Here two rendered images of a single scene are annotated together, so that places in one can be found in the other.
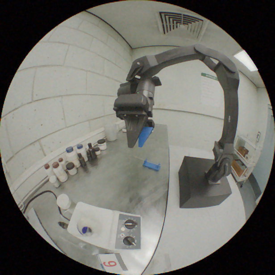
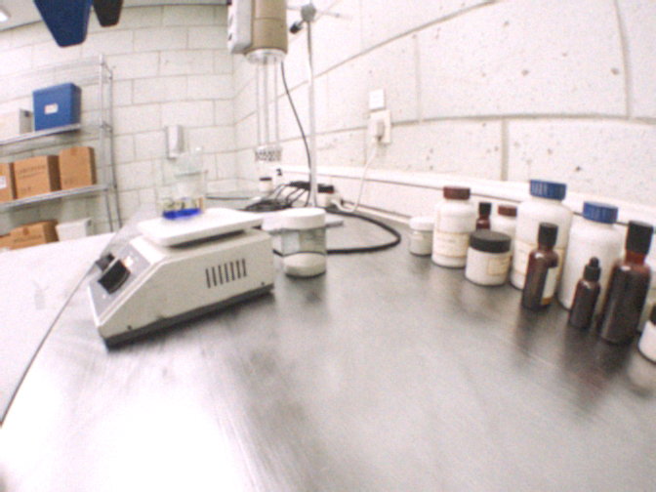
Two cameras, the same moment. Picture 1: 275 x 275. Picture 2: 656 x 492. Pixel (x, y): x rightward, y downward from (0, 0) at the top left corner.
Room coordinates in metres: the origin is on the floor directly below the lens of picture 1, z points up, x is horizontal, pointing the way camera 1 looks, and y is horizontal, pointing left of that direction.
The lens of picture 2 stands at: (0.35, -0.01, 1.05)
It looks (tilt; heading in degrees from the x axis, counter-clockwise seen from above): 16 degrees down; 135
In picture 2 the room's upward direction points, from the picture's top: 2 degrees counter-clockwise
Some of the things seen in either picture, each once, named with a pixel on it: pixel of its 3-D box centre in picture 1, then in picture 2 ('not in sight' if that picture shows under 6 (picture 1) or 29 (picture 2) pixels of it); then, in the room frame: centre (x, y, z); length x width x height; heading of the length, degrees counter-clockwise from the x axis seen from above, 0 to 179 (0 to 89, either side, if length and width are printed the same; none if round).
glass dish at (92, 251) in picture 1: (86, 248); not in sight; (-0.10, 0.15, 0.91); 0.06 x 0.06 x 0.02
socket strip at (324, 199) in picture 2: not in sight; (306, 193); (-0.48, 0.72, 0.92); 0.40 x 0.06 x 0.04; 161
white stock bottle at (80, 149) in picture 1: (81, 152); (593, 256); (0.38, 0.37, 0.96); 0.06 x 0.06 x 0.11
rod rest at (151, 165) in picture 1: (152, 164); not in sight; (0.34, -0.08, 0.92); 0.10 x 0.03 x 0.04; 60
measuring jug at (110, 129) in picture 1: (112, 131); not in sight; (0.74, 0.26, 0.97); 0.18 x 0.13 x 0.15; 141
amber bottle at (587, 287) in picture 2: (89, 156); (588, 290); (0.38, 0.32, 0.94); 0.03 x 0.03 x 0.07
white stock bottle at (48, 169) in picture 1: (50, 172); not in sight; (0.16, 0.49, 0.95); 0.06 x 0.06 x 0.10
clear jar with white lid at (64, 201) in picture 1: (68, 205); (304, 241); (0.04, 0.25, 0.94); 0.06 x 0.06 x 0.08
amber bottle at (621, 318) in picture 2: (91, 150); (629, 281); (0.42, 0.32, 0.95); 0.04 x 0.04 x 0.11
